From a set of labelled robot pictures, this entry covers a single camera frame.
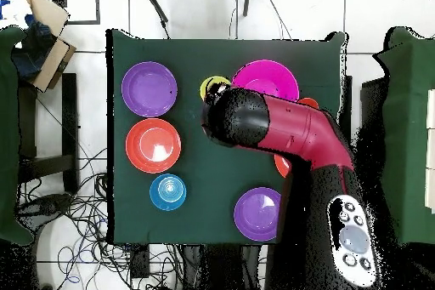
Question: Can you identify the yellow cup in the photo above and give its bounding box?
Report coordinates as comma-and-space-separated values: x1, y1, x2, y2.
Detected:
199, 75, 233, 101

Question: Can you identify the large orange bowl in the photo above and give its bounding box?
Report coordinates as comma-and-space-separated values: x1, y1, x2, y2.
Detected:
125, 117, 183, 174
274, 152, 293, 179

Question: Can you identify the blue bowl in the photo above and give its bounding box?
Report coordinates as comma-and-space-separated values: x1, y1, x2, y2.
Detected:
149, 173, 188, 212

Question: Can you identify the large pink bowl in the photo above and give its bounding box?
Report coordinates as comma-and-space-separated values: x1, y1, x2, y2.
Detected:
231, 59, 301, 102

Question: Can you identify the stack of white boxes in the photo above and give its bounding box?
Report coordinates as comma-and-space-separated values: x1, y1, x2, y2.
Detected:
426, 88, 435, 214

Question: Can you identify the dark green tablecloth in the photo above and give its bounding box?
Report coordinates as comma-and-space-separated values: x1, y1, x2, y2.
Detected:
106, 28, 347, 246

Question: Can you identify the purple bowl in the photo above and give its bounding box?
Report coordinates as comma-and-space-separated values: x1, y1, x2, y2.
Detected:
121, 60, 178, 118
233, 186, 283, 242

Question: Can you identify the orange cup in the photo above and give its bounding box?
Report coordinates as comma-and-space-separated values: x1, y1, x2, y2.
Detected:
297, 97, 320, 110

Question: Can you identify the black power adapter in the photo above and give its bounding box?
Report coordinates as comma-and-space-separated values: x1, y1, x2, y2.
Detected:
130, 243, 150, 279

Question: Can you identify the black bench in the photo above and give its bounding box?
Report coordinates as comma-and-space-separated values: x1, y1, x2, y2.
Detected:
18, 72, 80, 196

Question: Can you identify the black side stand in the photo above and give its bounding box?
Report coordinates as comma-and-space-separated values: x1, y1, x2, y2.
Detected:
359, 77, 387, 162

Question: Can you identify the cardboard box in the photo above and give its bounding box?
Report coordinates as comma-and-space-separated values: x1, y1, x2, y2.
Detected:
9, 0, 77, 93

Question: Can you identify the green covered side table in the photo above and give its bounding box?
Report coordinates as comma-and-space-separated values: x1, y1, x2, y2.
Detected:
0, 26, 35, 246
370, 26, 435, 246

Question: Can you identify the dark blue cloth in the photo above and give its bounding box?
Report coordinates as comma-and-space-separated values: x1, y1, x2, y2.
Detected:
11, 14, 57, 80

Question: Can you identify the tangle of black cables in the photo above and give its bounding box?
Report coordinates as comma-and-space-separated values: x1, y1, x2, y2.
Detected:
20, 146, 269, 290

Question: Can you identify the dark floor frame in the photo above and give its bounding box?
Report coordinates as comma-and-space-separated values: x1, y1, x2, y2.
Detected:
50, 0, 101, 26

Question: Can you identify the black pedestal leg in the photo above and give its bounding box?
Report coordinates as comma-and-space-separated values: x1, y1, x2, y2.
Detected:
16, 193, 74, 226

